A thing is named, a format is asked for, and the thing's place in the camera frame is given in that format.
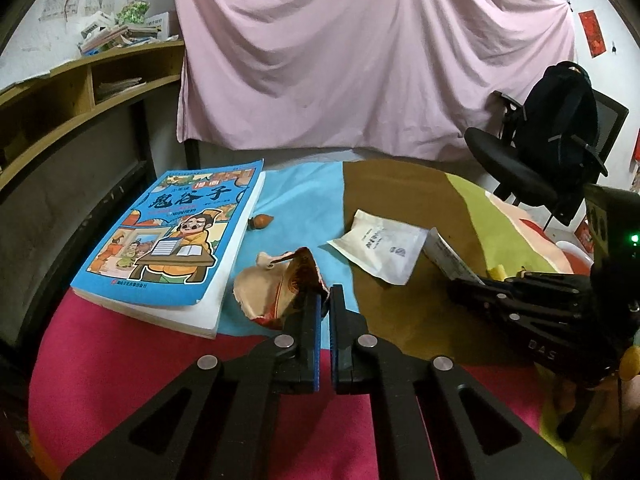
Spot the glass jar of candy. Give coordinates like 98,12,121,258
116,0,151,25

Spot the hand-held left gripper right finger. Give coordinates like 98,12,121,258
330,284,583,480

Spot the orange bucket with white rim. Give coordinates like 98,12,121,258
554,239,597,267

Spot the wooden shelf desk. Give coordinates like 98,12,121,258
0,40,187,351

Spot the white green packet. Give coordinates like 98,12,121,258
422,227,486,286

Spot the thin pile of papers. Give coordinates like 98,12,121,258
95,77,146,103

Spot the pink hanging sheet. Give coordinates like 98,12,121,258
170,0,577,163

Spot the colourful patchwork blanket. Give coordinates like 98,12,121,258
27,159,601,480

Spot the blue comic book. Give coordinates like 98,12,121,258
70,158,266,339

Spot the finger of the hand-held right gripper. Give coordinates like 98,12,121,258
445,280,557,332
481,270,595,298

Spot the red diamond paper decoration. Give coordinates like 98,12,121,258
579,10,607,59

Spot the stack of books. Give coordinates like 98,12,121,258
77,12,180,56

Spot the black office chair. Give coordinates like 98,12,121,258
464,91,630,227

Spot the red tan snack bag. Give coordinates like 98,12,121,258
233,246,331,331

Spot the white pouch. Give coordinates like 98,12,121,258
327,208,431,287

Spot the dark blue backpack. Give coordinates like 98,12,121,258
510,61,608,186

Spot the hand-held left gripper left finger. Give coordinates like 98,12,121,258
60,292,326,480

